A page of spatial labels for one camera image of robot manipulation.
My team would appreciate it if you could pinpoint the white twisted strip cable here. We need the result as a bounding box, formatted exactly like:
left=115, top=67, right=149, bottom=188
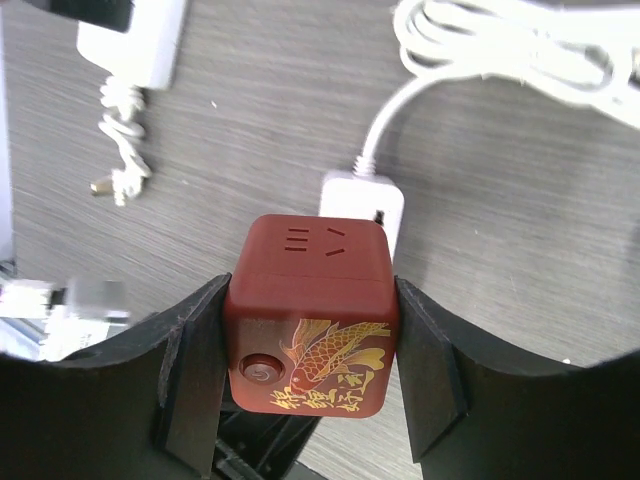
left=89, top=74, right=153, bottom=208

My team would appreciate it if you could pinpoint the white coiled power cable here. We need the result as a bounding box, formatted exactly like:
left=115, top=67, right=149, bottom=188
left=352, top=0, right=640, bottom=176

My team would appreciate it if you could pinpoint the small white usb power strip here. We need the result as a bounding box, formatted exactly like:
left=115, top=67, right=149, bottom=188
left=319, top=170, right=405, bottom=259

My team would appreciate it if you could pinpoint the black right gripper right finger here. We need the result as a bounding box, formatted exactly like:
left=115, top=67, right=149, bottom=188
left=396, top=279, right=639, bottom=479

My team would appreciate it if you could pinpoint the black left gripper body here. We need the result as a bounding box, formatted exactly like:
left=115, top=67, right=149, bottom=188
left=212, top=410, right=323, bottom=480

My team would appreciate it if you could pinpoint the red carp cube adapter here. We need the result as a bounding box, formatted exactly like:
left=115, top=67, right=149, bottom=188
left=223, top=214, right=400, bottom=418

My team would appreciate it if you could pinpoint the long white power strip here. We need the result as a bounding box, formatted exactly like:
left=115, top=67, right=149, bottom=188
left=76, top=0, right=188, bottom=90

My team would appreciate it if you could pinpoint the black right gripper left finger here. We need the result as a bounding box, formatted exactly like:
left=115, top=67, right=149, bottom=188
left=1, top=275, right=229, bottom=479

